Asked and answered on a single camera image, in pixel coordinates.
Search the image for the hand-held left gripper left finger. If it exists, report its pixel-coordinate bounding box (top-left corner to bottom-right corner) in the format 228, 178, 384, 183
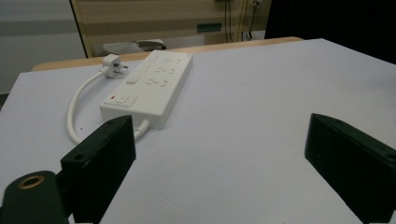
60, 114, 137, 224

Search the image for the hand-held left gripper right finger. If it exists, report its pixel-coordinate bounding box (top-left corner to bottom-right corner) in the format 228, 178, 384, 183
304, 112, 396, 224

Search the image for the white power strip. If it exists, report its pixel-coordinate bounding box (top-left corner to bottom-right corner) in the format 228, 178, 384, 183
99, 49, 194, 131

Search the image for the white power plug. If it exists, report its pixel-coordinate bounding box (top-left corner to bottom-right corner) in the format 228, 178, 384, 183
102, 53, 130, 79

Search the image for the white and grey chair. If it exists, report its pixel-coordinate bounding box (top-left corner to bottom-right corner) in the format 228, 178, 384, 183
102, 38, 168, 56

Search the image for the dark curtain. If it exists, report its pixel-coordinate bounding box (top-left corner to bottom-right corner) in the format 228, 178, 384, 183
263, 0, 396, 65

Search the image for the light wooden panel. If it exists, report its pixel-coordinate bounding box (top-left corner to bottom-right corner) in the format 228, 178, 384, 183
69, 0, 273, 59

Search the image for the white power cable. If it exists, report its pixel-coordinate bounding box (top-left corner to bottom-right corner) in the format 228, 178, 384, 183
66, 70, 151, 146

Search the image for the bundle of thin wires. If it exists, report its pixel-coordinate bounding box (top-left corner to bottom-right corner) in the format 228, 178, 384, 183
240, 0, 263, 42

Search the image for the black hanging cable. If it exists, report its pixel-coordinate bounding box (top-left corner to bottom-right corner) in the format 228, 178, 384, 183
223, 0, 235, 44

